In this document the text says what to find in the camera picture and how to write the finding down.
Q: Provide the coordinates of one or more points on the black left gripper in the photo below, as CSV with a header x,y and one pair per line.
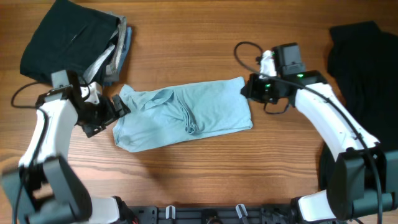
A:
x,y
109,115

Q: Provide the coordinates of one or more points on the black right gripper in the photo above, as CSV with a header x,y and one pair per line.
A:
x,y
249,90

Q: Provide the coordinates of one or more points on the light blue t-shirt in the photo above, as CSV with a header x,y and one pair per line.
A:
x,y
181,113

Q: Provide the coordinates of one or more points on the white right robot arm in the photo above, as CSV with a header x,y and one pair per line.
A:
x,y
355,172

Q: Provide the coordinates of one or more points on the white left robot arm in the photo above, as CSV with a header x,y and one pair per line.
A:
x,y
43,188

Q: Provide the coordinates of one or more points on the black clothes pile right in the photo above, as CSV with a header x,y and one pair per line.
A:
x,y
363,61

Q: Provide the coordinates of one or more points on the grey folded garment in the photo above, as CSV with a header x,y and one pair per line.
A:
x,y
111,58

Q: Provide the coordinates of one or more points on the black folded garment top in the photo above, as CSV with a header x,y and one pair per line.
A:
x,y
69,37

